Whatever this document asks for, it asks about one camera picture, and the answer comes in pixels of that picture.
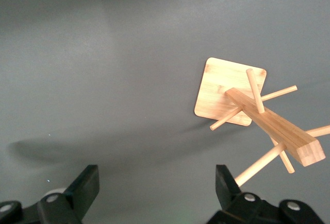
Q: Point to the dark gray table cloth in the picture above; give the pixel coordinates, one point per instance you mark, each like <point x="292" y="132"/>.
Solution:
<point x="103" y="79"/>

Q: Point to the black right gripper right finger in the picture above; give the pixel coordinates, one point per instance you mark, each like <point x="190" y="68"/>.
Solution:
<point x="242" y="208"/>

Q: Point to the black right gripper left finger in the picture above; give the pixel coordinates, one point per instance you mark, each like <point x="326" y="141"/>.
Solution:
<point x="64" y="208"/>

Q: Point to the wooden mug tree rack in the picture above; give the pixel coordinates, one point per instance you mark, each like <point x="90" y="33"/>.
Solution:
<point x="221" y="92"/>

